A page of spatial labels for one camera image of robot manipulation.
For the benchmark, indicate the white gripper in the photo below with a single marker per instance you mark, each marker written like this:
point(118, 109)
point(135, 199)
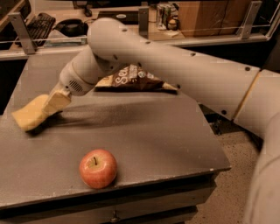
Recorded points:
point(71, 78)

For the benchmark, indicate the yellow sponge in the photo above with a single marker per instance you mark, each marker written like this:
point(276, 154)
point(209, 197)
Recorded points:
point(32, 114)

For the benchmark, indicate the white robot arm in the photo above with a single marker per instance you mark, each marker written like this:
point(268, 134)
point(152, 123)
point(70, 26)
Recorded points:
point(246, 95)

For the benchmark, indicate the black headphones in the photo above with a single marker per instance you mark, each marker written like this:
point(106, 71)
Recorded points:
point(72, 27)

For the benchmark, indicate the black keyboard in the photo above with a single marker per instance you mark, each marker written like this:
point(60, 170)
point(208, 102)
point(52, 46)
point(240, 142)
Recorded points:
point(40, 27)

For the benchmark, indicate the brown yellow snack bag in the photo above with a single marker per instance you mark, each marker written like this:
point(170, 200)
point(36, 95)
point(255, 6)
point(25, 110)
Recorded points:
point(134, 78)

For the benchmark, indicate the red apple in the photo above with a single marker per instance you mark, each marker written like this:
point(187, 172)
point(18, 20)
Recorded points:
point(98, 168)

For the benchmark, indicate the grey drawer cabinet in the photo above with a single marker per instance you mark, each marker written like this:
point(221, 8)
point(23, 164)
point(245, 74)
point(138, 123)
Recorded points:
point(169, 202)

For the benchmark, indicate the black laptop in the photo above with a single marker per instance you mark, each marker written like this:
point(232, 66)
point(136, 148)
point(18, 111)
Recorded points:
point(126, 17)

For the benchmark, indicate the cans and cups cluster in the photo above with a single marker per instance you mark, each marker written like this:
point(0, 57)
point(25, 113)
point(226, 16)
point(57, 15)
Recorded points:
point(167, 16)

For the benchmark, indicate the cardboard box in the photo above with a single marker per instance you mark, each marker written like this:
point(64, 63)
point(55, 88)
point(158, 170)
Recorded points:
point(211, 18)

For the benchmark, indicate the left metal bracket post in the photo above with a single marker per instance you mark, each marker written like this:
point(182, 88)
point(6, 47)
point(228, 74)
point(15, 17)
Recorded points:
point(24, 36)

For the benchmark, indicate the metal bracket post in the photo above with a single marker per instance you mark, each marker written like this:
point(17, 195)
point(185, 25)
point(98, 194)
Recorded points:
point(249, 19)
point(143, 21)
point(24, 36)

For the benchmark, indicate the middle metal bracket post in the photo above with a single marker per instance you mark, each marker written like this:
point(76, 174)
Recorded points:
point(143, 21)

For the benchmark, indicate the right metal bracket post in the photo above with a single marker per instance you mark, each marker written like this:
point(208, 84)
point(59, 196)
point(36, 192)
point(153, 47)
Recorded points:
point(249, 19)

